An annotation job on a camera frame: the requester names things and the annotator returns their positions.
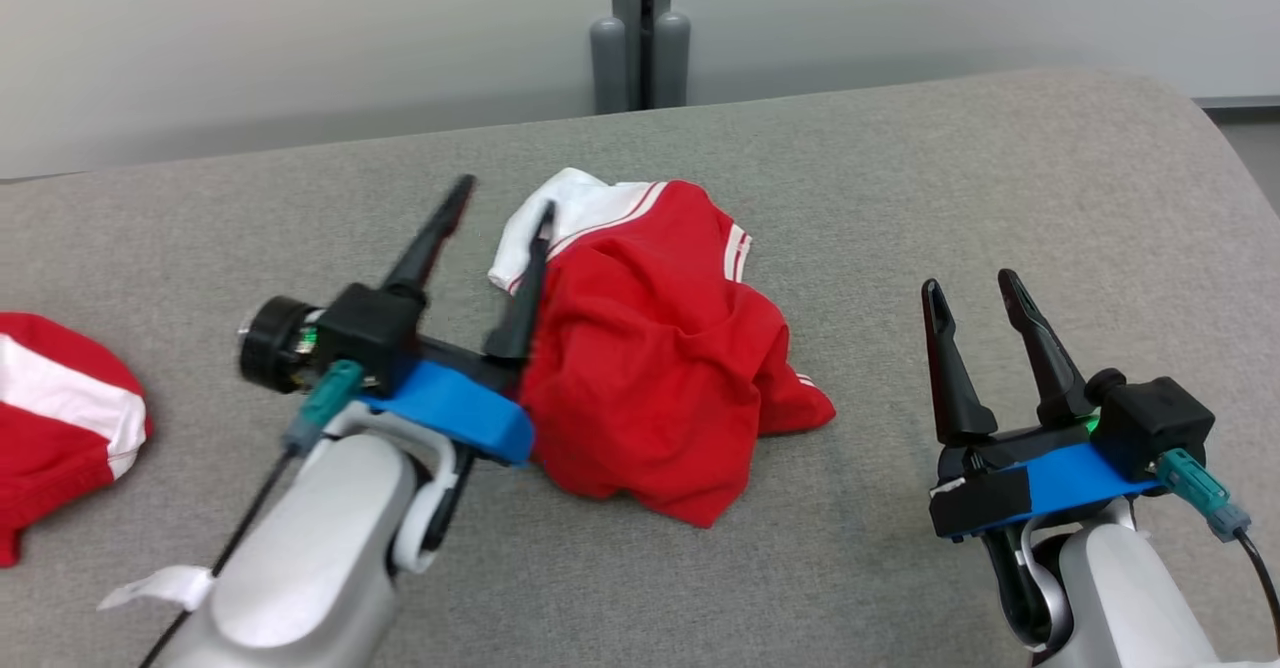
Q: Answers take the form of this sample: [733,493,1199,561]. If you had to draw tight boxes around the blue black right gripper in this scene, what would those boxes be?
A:
[920,268,1166,544]

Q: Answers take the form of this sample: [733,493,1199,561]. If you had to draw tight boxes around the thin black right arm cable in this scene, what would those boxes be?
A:
[1235,528,1280,649]

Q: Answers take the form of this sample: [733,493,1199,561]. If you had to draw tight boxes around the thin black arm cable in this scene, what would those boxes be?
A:
[135,446,298,668]
[1235,528,1280,649]

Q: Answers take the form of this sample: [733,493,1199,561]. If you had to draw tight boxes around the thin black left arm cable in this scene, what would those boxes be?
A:
[135,446,298,668]

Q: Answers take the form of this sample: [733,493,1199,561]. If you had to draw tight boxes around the red shorts white stripe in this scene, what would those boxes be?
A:
[0,311,153,569]

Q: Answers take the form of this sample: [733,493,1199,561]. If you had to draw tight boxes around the grey rounded post foot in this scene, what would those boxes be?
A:
[653,12,693,109]
[588,16,629,115]

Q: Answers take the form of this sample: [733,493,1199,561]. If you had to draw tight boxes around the red basketball jersey white sleeves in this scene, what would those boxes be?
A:
[487,168,837,529]

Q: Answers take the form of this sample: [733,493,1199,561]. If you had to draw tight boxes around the teal left camera connector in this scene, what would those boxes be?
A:
[283,360,366,454]

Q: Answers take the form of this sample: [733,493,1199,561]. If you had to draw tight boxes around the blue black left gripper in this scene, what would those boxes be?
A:
[238,174,557,466]

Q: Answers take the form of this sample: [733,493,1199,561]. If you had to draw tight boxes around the teal right camera connector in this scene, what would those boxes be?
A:
[1155,448,1253,541]

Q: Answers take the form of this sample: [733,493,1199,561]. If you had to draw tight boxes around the teal camera connector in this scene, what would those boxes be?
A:
[1155,448,1253,541]
[283,360,366,454]

